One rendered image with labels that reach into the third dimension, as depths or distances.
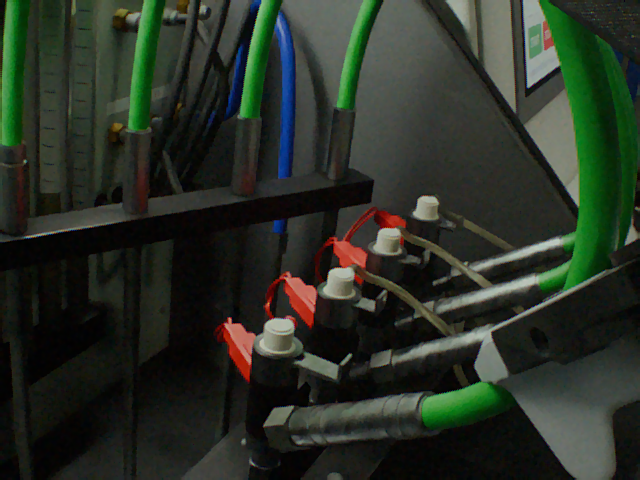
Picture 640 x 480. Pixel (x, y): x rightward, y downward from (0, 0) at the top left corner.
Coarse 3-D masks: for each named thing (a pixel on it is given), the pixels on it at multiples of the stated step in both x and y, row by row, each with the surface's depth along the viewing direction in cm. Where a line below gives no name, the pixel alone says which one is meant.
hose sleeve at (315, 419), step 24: (312, 408) 39; (336, 408) 37; (360, 408) 36; (384, 408) 35; (408, 408) 34; (312, 432) 38; (336, 432) 37; (360, 432) 36; (384, 432) 35; (408, 432) 34; (432, 432) 34
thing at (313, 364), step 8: (304, 352) 48; (296, 360) 48; (304, 360) 48; (312, 360) 48; (320, 360) 48; (304, 368) 47; (312, 368) 47; (320, 368) 47; (328, 368) 47; (336, 368) 47; (320, 376) 47; (328, 376) 47; (336, 376) 47
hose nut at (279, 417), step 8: (280, 408) 40; (288, 408) 40; (296, 408) 40; (272, 416) 40; (280, 416) 40; (288, 416) 39; (264, 424) 40; (272, 424) 40; (280, 424) 39; (288, 424) 39; (272, 432) 40; (280, 432) 39; (288, 432) 39; (272, 440) 40; (280, 440) 40; (288, 440) 39; (280, 448) 40; (288, 448) 40; (296, 448) 40; (304, 448) 40
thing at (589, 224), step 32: (544, 0) 26; (576, 32) 26; (576, 64) 26; (576, 96) 26; (608, 96) 26; (576, 128) 27; (608, 128) 26; (608, 160) 26; (608, 192) 26; (608, 224) 27; (576, 256) 28; (608, 256) 27; (480, 384) 32; (448, 416) 33; (480, 416) 32
